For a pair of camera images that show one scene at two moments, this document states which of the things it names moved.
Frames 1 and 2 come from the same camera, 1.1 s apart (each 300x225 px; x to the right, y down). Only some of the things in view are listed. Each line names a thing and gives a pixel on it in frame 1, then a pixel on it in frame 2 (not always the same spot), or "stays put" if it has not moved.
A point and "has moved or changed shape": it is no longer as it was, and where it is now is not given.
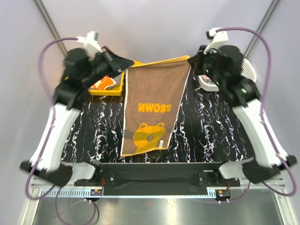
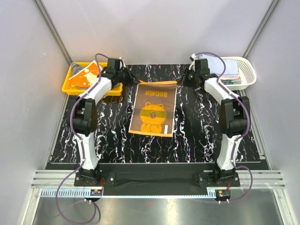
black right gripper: (196, 61) -> (183, 81)
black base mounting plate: (157, 179) stays put
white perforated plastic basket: (247, 71) stays put
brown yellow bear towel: (153, 92) has moved or changed shape
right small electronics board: (222, 194) stays put
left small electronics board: (96, 192) stays put
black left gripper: (116, 64) -> (131, 80)
